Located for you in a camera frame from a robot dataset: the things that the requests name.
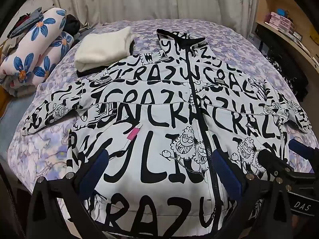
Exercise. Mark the white folded fleece garment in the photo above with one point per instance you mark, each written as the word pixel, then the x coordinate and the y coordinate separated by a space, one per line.
pixel 104 47

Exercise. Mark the wooden shelf unit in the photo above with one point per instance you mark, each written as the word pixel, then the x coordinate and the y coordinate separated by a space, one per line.
pixel 274 2

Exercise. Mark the grey bed sheet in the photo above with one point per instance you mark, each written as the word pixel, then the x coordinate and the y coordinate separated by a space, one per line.
pixel 15 112

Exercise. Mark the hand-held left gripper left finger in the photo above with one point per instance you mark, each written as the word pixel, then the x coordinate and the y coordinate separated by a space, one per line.
pixel 96 165

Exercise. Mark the white labelled box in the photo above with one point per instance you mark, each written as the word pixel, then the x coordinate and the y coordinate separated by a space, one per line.
pixel 253 36

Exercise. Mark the small blue box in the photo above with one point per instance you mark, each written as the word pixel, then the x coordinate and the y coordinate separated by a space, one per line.
pixel 282 12

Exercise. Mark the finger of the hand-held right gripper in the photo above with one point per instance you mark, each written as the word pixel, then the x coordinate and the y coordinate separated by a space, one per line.
pixel 270 160
pixel 302 147

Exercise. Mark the dark red garment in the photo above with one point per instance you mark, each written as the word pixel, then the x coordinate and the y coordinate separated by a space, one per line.
pixel 21 20

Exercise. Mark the black and white printed jacket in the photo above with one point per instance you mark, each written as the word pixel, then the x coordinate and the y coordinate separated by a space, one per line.
pixel 159 119

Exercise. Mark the rolled blue floral quilt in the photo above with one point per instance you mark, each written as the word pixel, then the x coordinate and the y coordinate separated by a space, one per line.
pixel 32 47

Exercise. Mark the beige curtain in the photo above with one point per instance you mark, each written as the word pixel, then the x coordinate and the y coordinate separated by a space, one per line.
pixel 149 0

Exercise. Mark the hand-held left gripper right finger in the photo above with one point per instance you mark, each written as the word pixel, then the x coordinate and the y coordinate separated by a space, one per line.
pixel 226 175

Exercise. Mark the flat printed box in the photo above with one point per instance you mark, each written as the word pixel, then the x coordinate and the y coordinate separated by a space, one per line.
pixel 297 35

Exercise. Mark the purple cat print blanket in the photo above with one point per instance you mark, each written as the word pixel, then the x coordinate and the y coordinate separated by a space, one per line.
pixel 44 149

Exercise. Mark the beige crumpled cloth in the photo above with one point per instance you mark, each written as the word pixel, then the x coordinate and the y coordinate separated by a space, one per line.
pixel 6 46

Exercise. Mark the black crumpled garment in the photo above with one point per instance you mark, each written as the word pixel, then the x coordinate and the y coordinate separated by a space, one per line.
pixel 72 23

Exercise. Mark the black device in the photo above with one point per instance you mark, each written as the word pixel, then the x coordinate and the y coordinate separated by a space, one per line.
pixel 258 36

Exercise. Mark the grey denim garment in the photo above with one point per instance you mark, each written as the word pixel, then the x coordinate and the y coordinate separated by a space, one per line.
pixel 28 26

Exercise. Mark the stack of pink boxes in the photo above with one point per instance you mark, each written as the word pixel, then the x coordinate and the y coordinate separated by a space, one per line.
pixel 280 21

